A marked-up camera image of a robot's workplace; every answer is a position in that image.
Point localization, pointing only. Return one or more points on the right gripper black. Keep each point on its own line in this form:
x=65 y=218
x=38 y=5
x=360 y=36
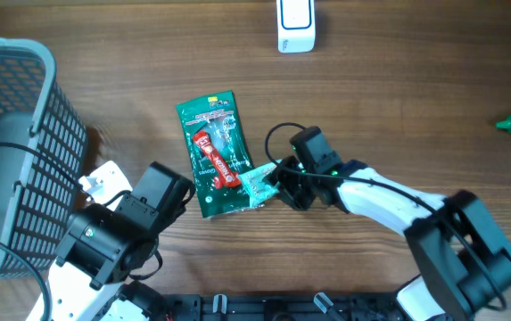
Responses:
x=285 y=191

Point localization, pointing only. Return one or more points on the teal wet wipes pack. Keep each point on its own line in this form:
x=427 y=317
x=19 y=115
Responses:
x=256 y=187

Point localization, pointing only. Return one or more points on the red white snack packet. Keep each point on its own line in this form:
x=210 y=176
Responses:
x=225 y=177

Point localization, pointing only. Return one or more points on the green 3M gloves packet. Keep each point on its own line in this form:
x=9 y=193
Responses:
x=217 y=115

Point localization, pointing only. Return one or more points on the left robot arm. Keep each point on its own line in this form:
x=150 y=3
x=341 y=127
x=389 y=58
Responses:
x=94 y=275

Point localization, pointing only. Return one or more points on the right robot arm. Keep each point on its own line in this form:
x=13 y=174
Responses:
x=463 y=257

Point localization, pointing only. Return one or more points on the white barcode scanner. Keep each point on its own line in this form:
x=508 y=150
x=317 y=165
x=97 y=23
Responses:
x=296 y=26

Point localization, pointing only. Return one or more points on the grey mesh shopping basket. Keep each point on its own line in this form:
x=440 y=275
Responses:
x=43 y=144

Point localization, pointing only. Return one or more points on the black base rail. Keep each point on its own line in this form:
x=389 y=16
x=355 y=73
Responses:
x=378 y=306

